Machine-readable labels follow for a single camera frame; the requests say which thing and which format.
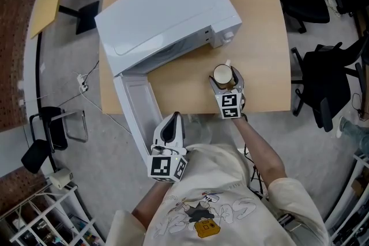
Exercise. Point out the white metal rack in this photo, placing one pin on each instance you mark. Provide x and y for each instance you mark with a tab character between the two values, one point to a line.
350	210

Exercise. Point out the person's left forearm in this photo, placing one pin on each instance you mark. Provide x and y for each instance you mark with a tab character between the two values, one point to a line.
150	201

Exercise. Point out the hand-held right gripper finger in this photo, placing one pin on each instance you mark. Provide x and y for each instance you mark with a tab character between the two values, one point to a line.
214	86
240	80

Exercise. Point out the white microwave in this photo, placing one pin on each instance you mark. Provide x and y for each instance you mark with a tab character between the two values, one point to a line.
161	8

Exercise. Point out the small beige box device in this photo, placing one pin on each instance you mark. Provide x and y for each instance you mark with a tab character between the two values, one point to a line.
60	178

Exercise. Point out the white power strip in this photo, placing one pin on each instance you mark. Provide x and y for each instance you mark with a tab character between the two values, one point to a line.
82	82

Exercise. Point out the person's cream printed t-shirt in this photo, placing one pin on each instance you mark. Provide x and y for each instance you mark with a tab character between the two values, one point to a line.
219	204

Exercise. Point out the black cantilever chair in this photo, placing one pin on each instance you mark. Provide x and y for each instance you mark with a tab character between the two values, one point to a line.
49	129

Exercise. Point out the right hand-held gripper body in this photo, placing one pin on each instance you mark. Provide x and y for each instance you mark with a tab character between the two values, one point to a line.
229	106

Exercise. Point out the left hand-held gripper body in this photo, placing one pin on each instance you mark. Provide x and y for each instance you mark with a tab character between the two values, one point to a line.
164	167

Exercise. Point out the small yellow wooden side table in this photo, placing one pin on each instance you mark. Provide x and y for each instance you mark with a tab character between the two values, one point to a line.
47	5

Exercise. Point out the brown perforated panel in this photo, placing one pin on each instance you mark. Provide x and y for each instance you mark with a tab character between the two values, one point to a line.
14	52

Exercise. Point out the cream cup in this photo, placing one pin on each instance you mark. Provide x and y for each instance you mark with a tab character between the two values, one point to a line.
221	73

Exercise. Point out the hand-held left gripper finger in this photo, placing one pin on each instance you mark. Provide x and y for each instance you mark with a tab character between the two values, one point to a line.
158	135
180	132

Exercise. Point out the person's right forearm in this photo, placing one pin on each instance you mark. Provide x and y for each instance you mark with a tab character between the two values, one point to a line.
259	149

